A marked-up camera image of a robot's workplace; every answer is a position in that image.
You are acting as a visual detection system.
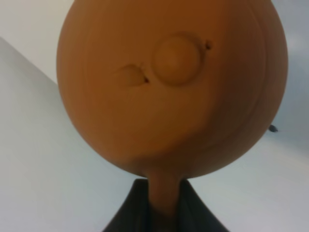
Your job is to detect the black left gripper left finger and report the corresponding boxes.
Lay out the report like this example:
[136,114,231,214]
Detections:
[103,179,151,232]

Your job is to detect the brown clay teapot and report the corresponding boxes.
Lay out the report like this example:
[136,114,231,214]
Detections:
[56,0,288,232]

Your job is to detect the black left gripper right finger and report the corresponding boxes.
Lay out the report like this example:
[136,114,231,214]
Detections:
[177,180,229,232]

